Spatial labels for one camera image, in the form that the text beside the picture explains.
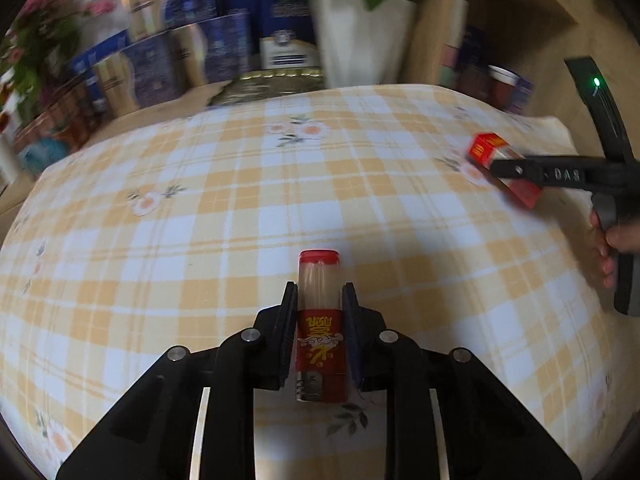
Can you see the flat blue box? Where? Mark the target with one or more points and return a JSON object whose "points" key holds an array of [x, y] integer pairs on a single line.
{"points": [[100, 55]]}

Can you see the white faceted vase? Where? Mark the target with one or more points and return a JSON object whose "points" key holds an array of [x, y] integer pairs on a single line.
{"points": [[360, 40]]}

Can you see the red paper cup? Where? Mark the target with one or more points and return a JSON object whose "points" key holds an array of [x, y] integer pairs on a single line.
{"points": [[502, 87]]}

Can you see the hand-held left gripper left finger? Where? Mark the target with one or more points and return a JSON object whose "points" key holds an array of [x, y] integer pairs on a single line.
{"points": [[287, 340]]}

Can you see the red white cigarette pack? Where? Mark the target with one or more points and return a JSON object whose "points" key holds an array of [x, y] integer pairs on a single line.
{"points": [[487, 147]]}

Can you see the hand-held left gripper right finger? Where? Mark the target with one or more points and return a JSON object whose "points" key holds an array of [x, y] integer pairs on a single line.
{"points": [[352, 340]]}

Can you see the wooden shelf unit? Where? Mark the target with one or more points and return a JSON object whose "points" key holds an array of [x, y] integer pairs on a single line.
{"points": [[500, 0]]}

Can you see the pink blossom plant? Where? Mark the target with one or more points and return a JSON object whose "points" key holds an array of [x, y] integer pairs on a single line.
{"points": [[40, 35]]}

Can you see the stack of pastel paper cups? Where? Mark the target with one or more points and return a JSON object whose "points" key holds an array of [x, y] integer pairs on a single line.
{"points": [[454, 40]]}

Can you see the small purple box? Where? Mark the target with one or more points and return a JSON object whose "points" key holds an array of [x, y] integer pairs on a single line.
{"points": [[522, 97]]}

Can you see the blue white box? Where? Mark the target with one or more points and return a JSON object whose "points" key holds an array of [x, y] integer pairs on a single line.
{"points": [[287, 40]]}

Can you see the striped wavy planter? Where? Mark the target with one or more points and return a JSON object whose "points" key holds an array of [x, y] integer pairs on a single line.
{"points": [[55, 135]]}

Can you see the golden tray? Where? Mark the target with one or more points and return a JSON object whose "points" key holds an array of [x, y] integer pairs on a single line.
{"points": [[270, 85]]}

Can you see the white ribbed vase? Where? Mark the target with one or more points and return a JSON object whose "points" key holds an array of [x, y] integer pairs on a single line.
{"points": [[6, 160]]}

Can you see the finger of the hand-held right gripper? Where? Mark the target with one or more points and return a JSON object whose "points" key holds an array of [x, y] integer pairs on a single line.
{"points": [[515, 172]]}

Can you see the person's right hand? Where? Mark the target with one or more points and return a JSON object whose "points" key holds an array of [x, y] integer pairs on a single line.
{"points": [[625, 240]]}

